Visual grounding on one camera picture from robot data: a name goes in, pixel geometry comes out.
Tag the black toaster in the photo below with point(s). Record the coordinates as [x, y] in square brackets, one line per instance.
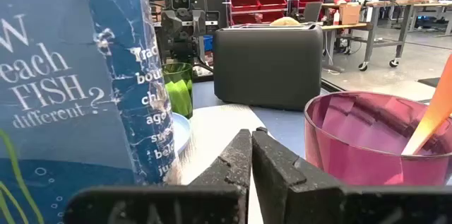
[268, 68]

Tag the red plastic storage bin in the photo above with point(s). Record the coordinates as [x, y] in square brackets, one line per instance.
[246, 4]
[272, 2]

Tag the green glass tumbler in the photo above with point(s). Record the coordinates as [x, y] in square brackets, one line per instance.
[178, 89]

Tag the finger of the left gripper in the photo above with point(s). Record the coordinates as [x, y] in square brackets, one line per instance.
[191, 51]
[178, 51]

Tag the pink faceted plastic tumbler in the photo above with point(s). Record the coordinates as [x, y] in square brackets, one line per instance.
[353, 160]

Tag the rolling metal workbench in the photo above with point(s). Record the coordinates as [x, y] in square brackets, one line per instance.
[388, 4]

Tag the bagel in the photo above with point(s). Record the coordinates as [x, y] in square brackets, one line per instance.
[285, 22]

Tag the wooden top table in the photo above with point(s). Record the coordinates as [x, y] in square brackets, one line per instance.
[346, 26]

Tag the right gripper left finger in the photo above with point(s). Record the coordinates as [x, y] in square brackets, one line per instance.
[212, 203]

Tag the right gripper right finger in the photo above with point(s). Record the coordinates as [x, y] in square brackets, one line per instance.
[282, 195]

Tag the beige woven placemat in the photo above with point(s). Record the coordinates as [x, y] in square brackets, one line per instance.
[212, 135]

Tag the blue plate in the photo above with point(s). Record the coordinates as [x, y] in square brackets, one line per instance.
[181, 132]

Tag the blue frosted flakes cereal box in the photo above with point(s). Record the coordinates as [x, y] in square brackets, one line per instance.
[70, 75]

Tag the cardboard box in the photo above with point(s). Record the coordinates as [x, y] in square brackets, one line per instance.
[349, 13]

